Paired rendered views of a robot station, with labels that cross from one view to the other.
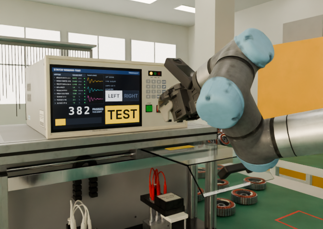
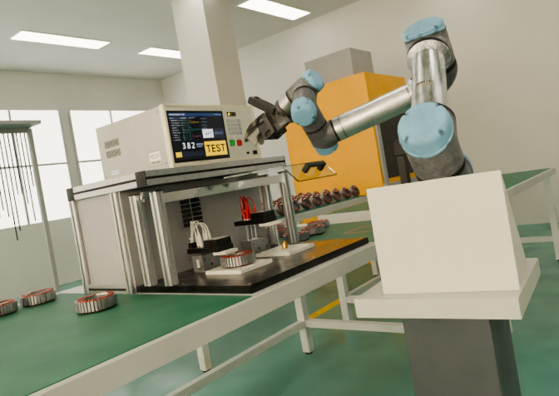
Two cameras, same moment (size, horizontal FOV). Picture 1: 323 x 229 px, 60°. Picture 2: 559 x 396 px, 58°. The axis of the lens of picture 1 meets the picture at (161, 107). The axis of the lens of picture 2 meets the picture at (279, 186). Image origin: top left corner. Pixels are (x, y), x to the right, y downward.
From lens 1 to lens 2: 1.06 m
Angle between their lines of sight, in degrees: 19
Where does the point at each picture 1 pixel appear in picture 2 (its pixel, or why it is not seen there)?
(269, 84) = (303, 145)
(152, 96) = (233, 132)
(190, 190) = not seen: hidden behind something
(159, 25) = (113, 82)
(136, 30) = (76, 94)
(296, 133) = (344, 122)
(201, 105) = (295, 112)
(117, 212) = not seen: hidden behind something
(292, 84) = not seen: hidden behind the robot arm
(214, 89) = (300, 102)
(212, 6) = (205, 47)
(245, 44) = (309, 78)
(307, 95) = (351, 150)
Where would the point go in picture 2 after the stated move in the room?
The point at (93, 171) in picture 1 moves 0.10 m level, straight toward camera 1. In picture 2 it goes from (209, 190) to (223, 187)
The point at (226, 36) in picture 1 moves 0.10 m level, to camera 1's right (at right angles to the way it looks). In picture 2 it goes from (232, 86) to (240, 86)
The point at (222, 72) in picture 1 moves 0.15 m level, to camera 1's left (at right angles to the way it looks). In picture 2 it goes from (301, 94) to (254, 100)
